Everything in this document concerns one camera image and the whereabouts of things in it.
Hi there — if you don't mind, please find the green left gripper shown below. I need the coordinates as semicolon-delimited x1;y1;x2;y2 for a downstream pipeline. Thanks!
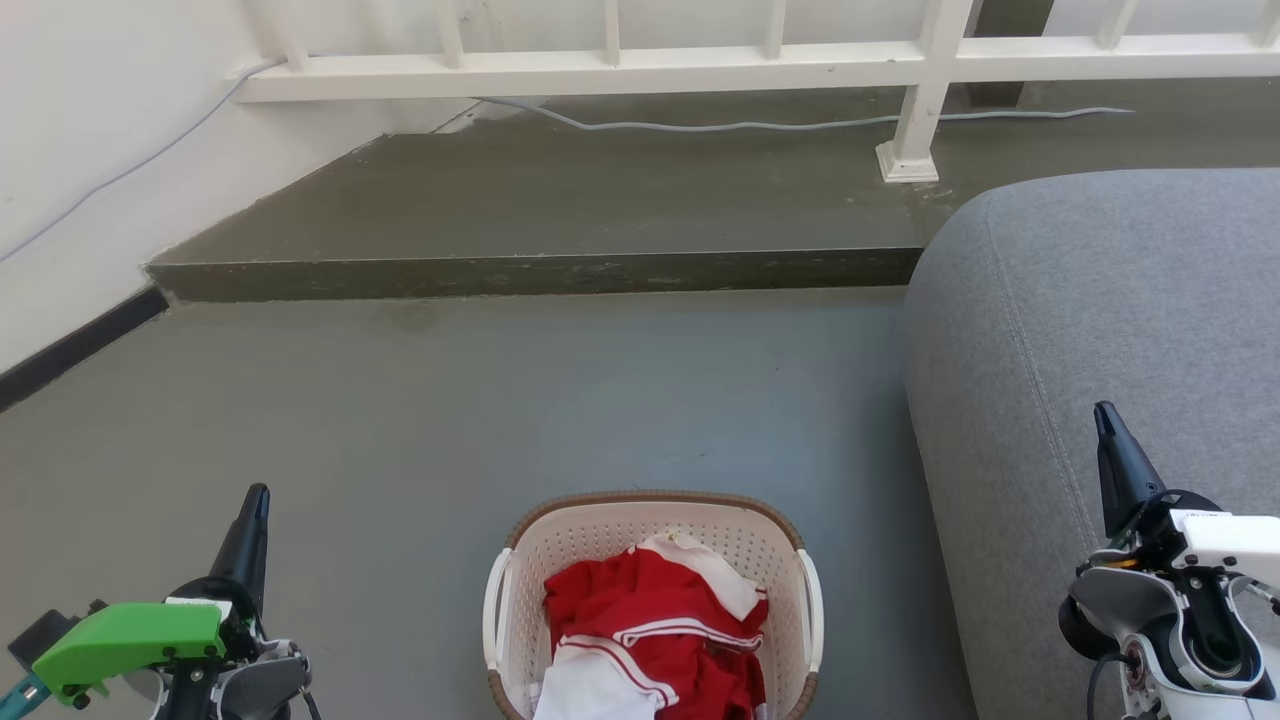
32;484;271;703

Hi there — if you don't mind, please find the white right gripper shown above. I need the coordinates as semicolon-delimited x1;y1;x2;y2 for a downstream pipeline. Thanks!
1093;402;1280;591

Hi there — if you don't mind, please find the white plastic laundry basket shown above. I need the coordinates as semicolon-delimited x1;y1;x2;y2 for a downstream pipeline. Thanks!
483;490;824;720

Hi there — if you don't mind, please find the grey fabric sofa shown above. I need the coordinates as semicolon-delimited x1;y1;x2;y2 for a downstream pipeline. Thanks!
905;168;1280;720

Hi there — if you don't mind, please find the black baseboard strip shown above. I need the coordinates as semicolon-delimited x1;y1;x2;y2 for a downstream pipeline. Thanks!
0;287;169;413

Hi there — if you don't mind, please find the red and white garment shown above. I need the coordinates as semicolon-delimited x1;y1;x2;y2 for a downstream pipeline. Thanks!
535;533;771;720

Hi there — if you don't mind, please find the white wooden railing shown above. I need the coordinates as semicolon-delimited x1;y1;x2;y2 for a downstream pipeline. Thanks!
235;0;1280;184

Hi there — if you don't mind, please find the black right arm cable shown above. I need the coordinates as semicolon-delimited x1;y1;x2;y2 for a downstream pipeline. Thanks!
1086;650;1136;720

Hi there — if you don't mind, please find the teal left camera cable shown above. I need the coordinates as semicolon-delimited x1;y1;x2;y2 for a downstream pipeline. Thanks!
0;675;49;713

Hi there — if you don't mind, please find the long grey cable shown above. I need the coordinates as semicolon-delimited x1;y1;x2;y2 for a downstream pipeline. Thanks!
0;58;1136;263

